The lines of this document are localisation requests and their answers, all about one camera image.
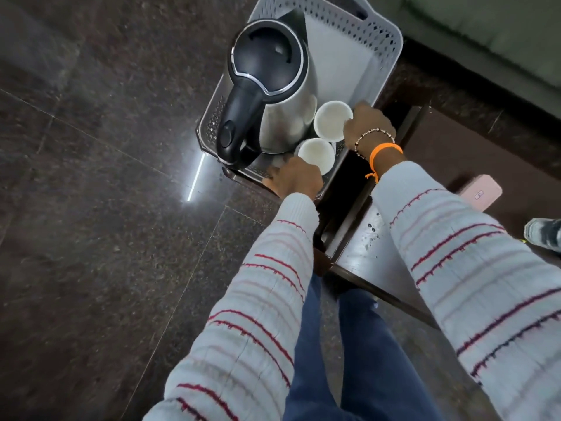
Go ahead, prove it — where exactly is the beaded wrist bracelet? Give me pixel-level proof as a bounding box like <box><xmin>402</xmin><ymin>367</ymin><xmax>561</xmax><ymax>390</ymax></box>
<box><xmin>353</xmin><ymin>128</ymin><xmax>396</xmax><ymax>159</ymax></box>

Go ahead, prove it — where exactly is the grey-green sofa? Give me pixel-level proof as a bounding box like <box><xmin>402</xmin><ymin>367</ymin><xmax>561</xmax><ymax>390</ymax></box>
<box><xmin>364</xmin><ymin>0</ymin><xmax>561</xmax><ymax>89</ymax></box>

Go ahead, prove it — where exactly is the person's right hand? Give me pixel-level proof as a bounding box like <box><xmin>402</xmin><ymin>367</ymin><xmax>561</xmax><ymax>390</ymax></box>
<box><xmin>343</xmin><ymin>103</ymin><xmax>397</xmax><ymax>149</ymax></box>

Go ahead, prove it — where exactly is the dark wooden side table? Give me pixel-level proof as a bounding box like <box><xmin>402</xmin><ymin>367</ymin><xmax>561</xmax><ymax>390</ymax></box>
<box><xmin>221</xmin><ymin>103</ymin><xmax>441</xmax><ymax>331</ymax></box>

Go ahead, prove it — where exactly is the person's left leg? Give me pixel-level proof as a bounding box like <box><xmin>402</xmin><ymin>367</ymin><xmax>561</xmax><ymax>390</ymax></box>
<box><xmin>283</xmin><ymin>272</ymin><xmax>344</xmax><ymax>421</ymax></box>

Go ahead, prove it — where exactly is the steel electric kettle black handle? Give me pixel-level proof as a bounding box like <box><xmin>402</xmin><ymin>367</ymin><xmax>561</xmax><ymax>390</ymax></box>
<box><xmin>216</xmin><ymin>8</ymin><xmax>318</xmax><ymax>169</ymax></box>

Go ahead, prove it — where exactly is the person's left hand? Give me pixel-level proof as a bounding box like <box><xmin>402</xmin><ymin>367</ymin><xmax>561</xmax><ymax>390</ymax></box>
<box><xmin>262</xmin><ymin>157</ymin><xmax>324</xmax><ymax>201</ymax></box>

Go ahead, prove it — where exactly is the white ceramic cup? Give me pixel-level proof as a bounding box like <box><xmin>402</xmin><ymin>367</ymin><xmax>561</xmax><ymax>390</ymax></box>
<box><xmin>297</xmin><ymin>138</ymin><xmax>336</xmax><ymax>176</ymax></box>
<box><xmin>314</xmin><ymin>101</ymin><xmax>354</xmax><ymax>143</ymax></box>

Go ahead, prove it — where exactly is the pink phone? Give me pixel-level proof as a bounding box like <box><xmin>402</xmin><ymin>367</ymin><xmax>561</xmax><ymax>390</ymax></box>
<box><xmin>458</xmin><ymin>174</ymin><xmax>503</xmax><ymax>212</ymax></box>

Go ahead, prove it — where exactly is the grey perforated plastic tray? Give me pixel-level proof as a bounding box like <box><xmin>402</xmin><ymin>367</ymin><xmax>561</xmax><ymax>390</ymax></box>
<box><xmin>196</xmin><ymin>0</ymin><xmax>404</xmax><ymax>202</ymax></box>

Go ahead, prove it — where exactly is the person's leg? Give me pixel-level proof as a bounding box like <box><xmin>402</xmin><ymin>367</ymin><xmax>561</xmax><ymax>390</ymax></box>
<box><xmin>283</xmin><ymin>272</ymin><xmax>344</xmax><ymax>421</ymax></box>
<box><xmin>338</xmin><ymin>288</ymin><xmax>444</xmax><ymax>421</ymax></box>

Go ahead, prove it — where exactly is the person's left forearm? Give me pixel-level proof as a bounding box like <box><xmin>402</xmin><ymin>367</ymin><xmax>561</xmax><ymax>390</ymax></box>
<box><xmin>144</xmin><ymin>193</ymin><xmax>325</xmax><ymax>421</ymax></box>

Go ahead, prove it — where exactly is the person's right forearm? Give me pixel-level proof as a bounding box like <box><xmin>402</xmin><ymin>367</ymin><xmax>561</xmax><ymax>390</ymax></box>
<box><xmin>356</xmin><ymin>138</ymin><xmax>561</xmax><ymax>421</ymax></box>

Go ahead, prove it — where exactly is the person's right leg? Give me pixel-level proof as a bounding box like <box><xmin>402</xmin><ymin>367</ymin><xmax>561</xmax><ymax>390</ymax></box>
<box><xmin>338</xmin><ymin>288</ymin><xmax>444</xmax><ymax>421</ymax></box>

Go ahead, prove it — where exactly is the orange thread wristband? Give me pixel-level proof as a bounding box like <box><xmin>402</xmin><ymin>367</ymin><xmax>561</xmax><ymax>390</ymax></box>
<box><xmin>365</xmin><ymin>143</ymin><xmax>404</xmax><ymax>184</ymax></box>

